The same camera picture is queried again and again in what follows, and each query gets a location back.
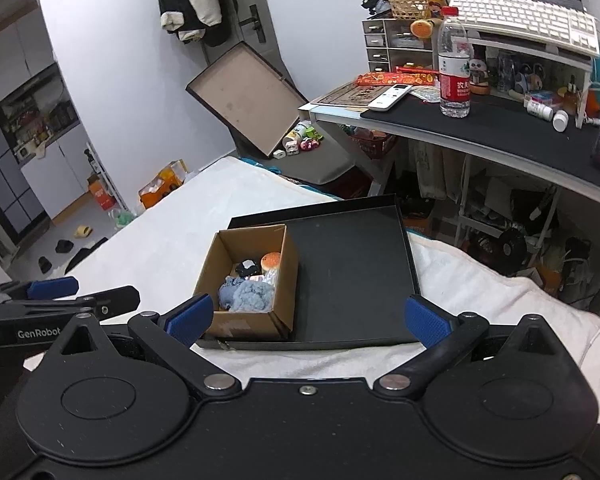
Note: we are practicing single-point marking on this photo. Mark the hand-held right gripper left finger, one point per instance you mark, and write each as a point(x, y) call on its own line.
point(190, 319)

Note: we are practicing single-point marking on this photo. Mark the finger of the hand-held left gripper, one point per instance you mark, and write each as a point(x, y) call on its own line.
point(110, 299)
point(52, 287)

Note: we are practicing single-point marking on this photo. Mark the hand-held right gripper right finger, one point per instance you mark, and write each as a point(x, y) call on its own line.
point(427, 322)

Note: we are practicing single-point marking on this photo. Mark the blue-grey plush toy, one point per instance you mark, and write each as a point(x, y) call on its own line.
point(247, 295)

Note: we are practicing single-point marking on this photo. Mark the black and white plush toy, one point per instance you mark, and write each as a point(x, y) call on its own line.
point(246, 267)

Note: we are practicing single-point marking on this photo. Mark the pale pink small toy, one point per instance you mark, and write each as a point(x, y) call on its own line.
point(269, 276)

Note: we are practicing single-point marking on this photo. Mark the black shallow tray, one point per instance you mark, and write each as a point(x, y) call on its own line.
point(350, 270)

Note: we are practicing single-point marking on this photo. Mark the small burger toy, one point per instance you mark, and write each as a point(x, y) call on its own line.
point(271, 260)

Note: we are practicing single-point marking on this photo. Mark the brown cardboard box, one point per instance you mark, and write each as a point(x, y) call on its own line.
point(285, 280)

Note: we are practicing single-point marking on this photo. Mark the black slipper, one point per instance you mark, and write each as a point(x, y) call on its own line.
point(64, 246)
point(45, 265)

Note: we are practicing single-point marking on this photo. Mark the yellow slipper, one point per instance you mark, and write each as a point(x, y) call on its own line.
point(83, 231)

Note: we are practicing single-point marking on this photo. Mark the orange paper bag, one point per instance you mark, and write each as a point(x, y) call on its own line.
point(101, 195)

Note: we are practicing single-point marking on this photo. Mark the white quilt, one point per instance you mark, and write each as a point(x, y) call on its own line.
point(530, 300)

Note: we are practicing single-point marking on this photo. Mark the white fleece blanket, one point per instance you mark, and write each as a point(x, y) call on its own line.
point(180, 205)

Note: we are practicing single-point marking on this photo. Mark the black round weight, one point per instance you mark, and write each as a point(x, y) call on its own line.
point(513, 244)

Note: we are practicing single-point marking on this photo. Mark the orange cardboard package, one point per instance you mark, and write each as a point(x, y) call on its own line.
point(162, 185)

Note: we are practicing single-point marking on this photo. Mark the red mesh basket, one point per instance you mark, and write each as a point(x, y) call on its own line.
point(375, 144)

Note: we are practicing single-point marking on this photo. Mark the grey floor mat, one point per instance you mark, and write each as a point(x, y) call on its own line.
point(320, 162)

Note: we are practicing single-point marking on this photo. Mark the white charger plug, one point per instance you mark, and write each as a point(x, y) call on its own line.
point(286, 151)

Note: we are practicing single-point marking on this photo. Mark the black desk mat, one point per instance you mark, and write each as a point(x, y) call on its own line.
point(505, 127)

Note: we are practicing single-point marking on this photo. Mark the white round canister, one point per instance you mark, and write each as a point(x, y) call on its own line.
point(296, 134)

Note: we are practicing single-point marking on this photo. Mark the small colourful toy figures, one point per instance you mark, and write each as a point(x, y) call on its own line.
point(311, 139)

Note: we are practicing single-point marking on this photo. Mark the white remote control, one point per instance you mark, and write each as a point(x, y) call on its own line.
point(390, 98)

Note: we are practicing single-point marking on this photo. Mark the brown box lid black rim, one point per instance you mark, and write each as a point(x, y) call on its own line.
point(245, 97)

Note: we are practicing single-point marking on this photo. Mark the brown patterned board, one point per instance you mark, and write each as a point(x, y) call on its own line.
point(350, 96)

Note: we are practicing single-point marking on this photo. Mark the white pill bottle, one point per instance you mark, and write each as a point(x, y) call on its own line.
point(561, 120)
point(539, 109)

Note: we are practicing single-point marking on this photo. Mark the red printed paper strip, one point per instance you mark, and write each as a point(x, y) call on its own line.
point(395, 78)

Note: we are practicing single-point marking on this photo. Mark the panda figurine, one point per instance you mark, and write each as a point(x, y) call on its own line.
point(478, 75)

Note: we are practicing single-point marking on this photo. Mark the clear water bottle red label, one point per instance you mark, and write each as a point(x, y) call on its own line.
point(454, 70)

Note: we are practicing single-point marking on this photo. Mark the grey drawer organiser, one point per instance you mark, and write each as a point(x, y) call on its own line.
point(397, 45)

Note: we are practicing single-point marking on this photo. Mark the burger plush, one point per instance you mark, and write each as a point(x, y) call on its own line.
point(423, 29)

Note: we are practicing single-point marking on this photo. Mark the white desk riser shelf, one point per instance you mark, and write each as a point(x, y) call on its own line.
point(580, 60)

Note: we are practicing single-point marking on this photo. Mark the woven bamboo basket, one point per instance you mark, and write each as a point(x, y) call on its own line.
point(410, 7)

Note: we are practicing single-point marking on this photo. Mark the white keyboard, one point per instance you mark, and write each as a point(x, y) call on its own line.
point(525, 17)

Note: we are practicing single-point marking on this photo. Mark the white frame desk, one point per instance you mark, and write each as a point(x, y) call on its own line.
point(480, 157)

